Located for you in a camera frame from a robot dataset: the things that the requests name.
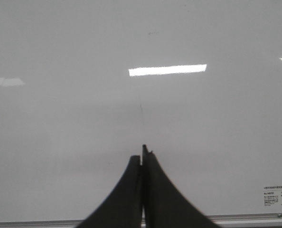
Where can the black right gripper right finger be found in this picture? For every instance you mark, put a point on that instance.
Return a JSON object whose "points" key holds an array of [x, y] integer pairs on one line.
{"points": [[164, 205]]}

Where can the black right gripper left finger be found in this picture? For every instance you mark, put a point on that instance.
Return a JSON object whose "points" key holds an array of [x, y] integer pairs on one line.
{"points": [[123, 206]]}

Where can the white product label sticker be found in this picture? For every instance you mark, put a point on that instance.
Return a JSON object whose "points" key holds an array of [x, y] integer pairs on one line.
{"points": [[272, 195]]}

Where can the white whiteboard with aluminium frame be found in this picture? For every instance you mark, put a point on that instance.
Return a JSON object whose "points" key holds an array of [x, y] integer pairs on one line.
{"points": [[84, 84]]}

